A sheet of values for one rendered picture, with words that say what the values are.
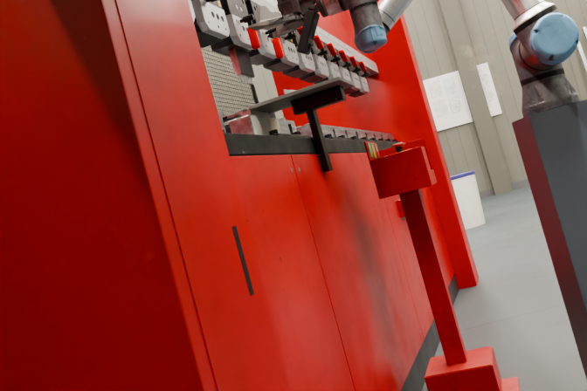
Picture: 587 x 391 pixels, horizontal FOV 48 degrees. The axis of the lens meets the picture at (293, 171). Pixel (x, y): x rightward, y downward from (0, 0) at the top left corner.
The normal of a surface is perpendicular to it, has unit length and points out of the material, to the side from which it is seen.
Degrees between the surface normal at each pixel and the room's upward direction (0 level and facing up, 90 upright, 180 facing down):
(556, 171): 90
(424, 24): 90
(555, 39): 97
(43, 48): 90
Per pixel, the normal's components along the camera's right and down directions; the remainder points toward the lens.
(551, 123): -0.07, -0.04
